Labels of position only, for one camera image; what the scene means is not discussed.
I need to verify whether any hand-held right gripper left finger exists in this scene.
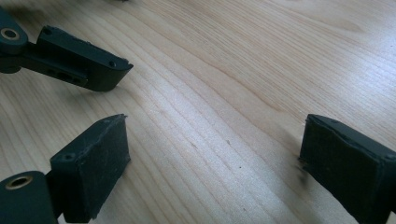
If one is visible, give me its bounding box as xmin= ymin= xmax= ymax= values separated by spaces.
xmin=49 ymin=113 xmax=132 ymax=224

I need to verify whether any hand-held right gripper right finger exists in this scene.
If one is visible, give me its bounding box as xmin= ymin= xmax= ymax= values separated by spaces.
xmin=298 ymin=113 xmax=396 ymax=224

